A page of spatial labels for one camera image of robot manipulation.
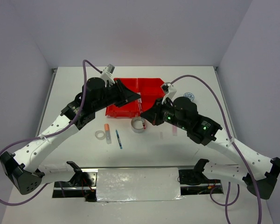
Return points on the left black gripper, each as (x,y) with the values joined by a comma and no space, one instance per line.
(127,95)

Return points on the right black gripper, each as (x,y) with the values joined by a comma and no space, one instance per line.
(153,114)

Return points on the red pen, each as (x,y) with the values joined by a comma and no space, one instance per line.
(140,110)

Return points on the large grey tape roll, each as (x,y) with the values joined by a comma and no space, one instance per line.
(136,125)

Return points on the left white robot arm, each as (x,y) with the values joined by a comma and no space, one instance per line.
(22,166)

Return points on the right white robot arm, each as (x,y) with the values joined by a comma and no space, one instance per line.
(258,173)

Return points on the red four-compartment bin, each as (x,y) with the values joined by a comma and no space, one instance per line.
(149,89)

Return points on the pink highlighter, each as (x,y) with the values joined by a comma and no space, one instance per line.
(174,131)

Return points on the orange cap highlighter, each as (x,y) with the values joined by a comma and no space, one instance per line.
(107,134)

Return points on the blue pen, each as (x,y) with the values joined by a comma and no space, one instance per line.
(118,138)

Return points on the small clear tape roll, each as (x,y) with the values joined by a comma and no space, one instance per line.
(100,135)

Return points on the silver foil cover plate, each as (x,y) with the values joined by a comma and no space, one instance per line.
(138,184)

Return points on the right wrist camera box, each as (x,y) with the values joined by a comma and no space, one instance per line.
(169,91)

